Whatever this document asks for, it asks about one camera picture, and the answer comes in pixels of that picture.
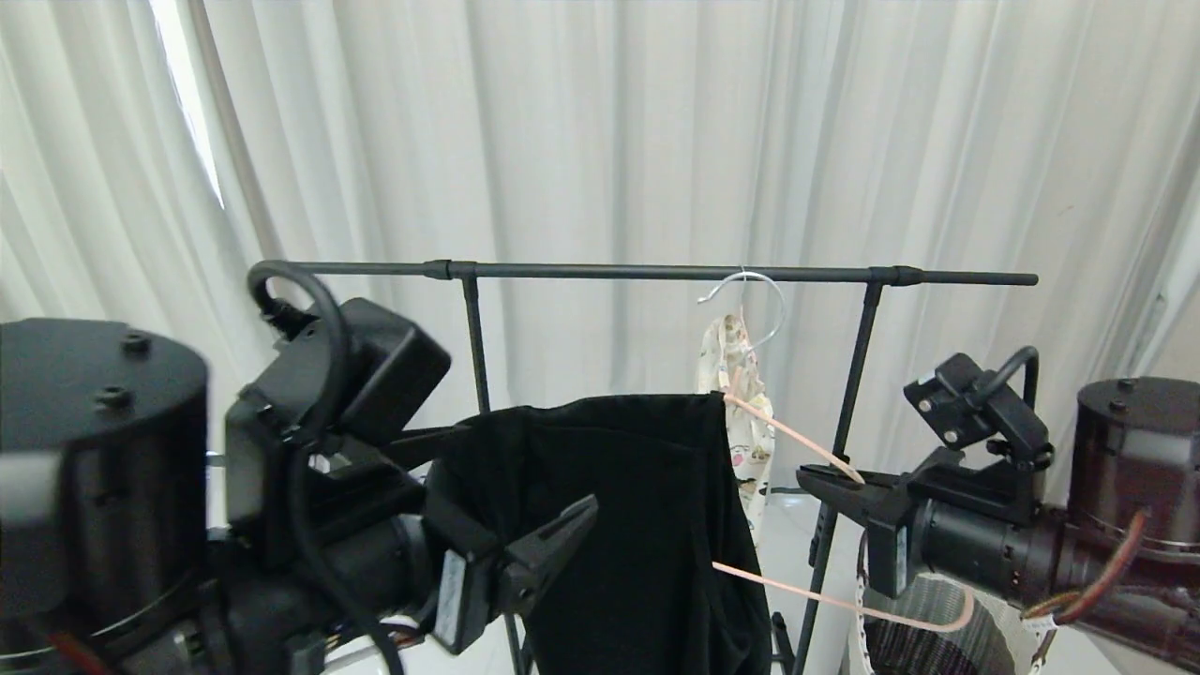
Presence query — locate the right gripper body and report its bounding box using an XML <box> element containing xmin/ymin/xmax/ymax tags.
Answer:
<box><xmin>867</xmin><ymin>497</ymin><xmax>1071</xmax><ymax>603</ymax></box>

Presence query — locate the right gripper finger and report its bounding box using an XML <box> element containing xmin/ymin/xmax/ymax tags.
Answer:
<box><xmin>797</xmin><ymin>465</ymin><xmax>910</xmax><ymax>527</ymax></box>

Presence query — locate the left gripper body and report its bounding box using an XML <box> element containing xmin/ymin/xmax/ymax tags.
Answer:
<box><xmin>361</xmin><ymin>457</ymin><xmax>508</xmax><ymax>657</ymax></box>

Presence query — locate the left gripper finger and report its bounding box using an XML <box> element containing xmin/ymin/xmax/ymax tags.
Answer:
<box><xmin>387</xmin><ymin>424</ymin><xmax>474</xmax><ymax>470</ymax></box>
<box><xmin>496</xmin><ymin>494</ymin><xmax>602</xmax><ymax>616</ymax></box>

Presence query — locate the pink clothes hanger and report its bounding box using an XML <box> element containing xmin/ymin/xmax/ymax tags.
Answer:
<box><xmin>698</xmin><ymin>270</ymin><xmax>977</xmax><ymax>635</ymax></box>

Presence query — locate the black garment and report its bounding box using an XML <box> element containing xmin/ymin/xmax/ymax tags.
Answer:
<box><xmin>422</xmin><ymin>394</ymin><xmax>775</xmax><ymax>675</ymax></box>

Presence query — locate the cream printed garment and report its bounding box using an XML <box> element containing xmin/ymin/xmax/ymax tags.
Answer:
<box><xmin>696</xmin><ymin>314</ymin><xmax>777</xmax><ymax>550</ymax></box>

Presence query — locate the white laundry basket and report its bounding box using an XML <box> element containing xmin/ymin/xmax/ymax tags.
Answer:
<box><xmin>848</xmin><ymin>539</ymin><xmax>1065</xmax><ymax>675</ymax></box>

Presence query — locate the black clothes rack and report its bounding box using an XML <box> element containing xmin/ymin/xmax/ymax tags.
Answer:
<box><xmin>281</xmin><ymin>260</ymin><xmax>1040</xmax><ymax>675</ymax></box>

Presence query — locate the white curtain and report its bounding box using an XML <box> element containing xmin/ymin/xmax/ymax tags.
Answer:
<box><xmin>0</xmin><ymin>0</ymin><xmax>1200</xmax><ymax>512</ymax></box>

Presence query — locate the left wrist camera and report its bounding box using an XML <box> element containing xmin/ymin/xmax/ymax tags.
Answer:
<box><xmin>223</xmin><ymin>298</ymin><xmax>453</xmax><ymax>563</ymax></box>

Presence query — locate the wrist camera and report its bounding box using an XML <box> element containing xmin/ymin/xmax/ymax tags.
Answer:
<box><xmin>903</xmin><ymin>352</ymin><xmax>1053</xmax><ymax>526</ymax></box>
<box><xmin>223</xmin><ymin>298</ymin><xmax>453</xmax><ymax>563</ymax></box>

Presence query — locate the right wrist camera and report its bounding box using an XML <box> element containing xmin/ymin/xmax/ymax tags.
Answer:
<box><xmin>903</xmin><ymin>352</ymin><xmax>1053</xmax><ymax>526</ymax></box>

